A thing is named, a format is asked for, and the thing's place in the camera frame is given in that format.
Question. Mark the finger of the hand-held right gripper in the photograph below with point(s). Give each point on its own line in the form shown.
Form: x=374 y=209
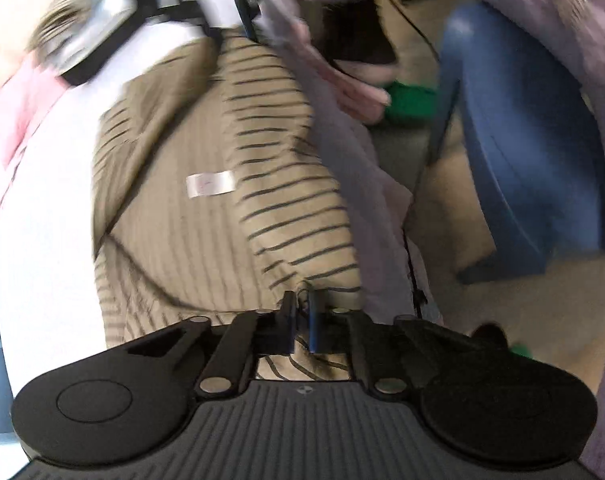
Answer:
x=247 y=12

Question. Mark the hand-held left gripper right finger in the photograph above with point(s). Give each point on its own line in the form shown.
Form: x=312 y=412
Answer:
x=315 y=325

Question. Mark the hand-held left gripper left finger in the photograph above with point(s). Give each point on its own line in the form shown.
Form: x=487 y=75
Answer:
x=287 y=325

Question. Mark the olive striped knit garment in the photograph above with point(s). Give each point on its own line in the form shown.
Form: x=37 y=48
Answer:
x=182 y=240

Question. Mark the pink cloth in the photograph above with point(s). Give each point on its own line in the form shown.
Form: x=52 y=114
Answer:
x=22 y=105

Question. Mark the person's black sock foot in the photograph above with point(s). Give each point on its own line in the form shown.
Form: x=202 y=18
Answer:
x=488 y=336

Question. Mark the green slipper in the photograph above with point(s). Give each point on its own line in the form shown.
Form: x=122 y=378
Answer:
x=520 y=351
x=412 y=102

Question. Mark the blue plastic stool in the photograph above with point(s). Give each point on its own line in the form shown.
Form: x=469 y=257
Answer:
x=507 y=135

